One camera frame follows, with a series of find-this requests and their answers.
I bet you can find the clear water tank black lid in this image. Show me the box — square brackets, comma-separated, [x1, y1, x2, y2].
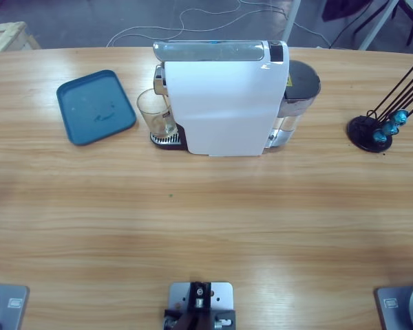
[277, 58, 321, 133]

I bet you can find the teal plastic tray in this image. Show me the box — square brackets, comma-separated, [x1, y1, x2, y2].
[56, 69, 138, 146]

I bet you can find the chrome coffee machine lever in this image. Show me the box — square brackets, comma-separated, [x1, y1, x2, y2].
[152, 40, 265, 62]

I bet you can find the arm grey base plate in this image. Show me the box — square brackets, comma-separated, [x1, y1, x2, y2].
[0, 281, 31, 330]
[374, 281, 413, 330]

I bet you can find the black metal chair frame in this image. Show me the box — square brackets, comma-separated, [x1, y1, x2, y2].
[391, 0, 413, 46]

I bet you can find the black floor cable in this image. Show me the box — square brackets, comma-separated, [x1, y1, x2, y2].
[329, 13, 372, 48]

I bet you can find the white metal table leg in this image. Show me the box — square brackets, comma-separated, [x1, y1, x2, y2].
[281, 0, 302, 44]
[359, 0, 400, 52]

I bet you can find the grey centre mount plate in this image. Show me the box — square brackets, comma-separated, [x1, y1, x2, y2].
[163, 281, 237, 330]

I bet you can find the light wooden crate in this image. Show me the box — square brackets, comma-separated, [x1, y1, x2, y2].
[0, 21, 42, 54]

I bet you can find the black capsule holder with rods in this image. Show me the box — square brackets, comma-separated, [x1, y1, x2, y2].
[346, 56, 413, 153]

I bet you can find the clear drinking glass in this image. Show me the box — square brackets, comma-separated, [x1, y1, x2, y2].
[136, 88, 179, 138]

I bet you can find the white floor cable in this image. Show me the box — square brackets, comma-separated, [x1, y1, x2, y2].
[105, 0, 332, 49]

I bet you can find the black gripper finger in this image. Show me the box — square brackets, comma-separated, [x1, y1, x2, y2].
[321, 0, 371, 21]

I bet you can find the white capsule coffee machine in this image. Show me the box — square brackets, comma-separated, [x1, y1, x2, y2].
[149, 40, 292, 157]

